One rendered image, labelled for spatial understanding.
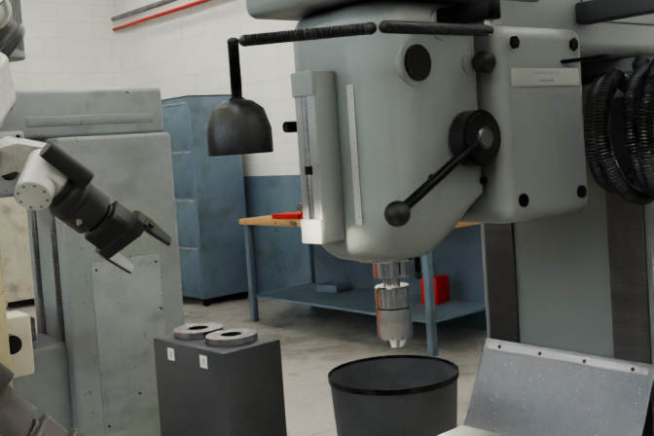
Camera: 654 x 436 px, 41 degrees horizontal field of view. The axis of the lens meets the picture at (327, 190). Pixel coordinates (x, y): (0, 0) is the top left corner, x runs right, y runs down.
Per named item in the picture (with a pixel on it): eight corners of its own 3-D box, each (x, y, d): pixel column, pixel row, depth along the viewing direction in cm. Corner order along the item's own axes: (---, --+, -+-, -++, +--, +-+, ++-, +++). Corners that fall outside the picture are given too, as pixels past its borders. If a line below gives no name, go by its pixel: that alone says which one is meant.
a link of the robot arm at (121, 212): (99, 272, 164) (48, 236, 158) (108, 238, 171) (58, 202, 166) (145, 238, 159) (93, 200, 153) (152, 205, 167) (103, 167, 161)
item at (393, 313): (394, 331, 120) (392, 288, 120) (420, 335, 117) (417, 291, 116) (370, 338, 117) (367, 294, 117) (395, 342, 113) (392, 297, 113)
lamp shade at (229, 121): (199, 157, 95) (194, 99, 95) (221, 155, 102) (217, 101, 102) (263, 153, 93) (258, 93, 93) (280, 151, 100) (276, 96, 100)
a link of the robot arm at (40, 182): (54, 236, 156) (1, 199, 151) (66, 199, 165) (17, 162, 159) (95, 203, 152) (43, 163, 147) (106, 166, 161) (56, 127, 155)
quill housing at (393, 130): (395, 269, 102) (378, -9, 101) (288, 259, 118) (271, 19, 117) (500, 248, 115) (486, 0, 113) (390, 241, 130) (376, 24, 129)
